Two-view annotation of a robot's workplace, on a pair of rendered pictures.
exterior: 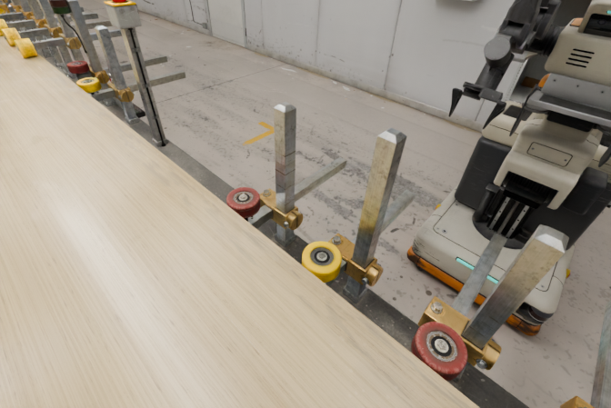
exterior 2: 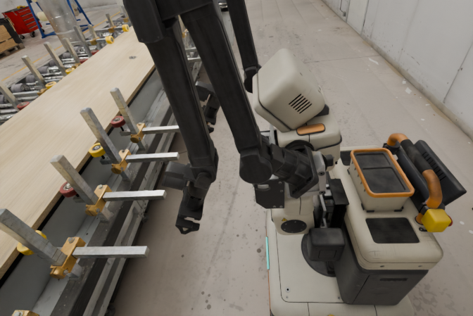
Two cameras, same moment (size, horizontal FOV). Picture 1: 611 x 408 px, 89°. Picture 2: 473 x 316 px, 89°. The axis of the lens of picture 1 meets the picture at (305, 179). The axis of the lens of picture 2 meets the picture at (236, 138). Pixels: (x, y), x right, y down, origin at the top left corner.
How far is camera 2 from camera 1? 1.39 m
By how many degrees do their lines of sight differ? 44
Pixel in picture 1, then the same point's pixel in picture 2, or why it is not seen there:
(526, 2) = not seen: hidden behind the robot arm
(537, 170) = not seen: hidden behind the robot
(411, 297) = (246, 243)
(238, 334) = (60, 150)
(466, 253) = (272, 238)
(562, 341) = not seen: outside the picture
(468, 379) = (104, 225)
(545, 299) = (276, 302)
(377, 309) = (124, 188)
